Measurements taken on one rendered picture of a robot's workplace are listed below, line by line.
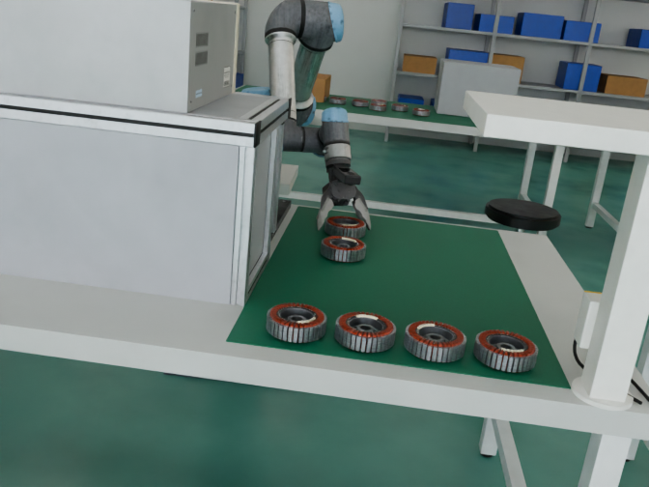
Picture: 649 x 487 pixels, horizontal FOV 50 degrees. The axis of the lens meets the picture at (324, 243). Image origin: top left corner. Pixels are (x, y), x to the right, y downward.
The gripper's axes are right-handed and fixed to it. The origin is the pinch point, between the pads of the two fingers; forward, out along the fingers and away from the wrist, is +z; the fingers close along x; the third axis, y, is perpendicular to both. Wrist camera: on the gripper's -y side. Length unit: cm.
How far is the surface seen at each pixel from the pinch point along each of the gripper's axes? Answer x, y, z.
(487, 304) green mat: -16, -41, 25
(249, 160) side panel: 38, -52, -3
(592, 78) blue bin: -443, 397, -245
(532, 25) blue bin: -376, 398, -301
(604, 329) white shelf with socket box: -14, -81, 33
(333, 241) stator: 8.3, -13.3, 5.5
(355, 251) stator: 5.3, -20.2, 9.4
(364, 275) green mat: 5.6, -25.6, 16.0
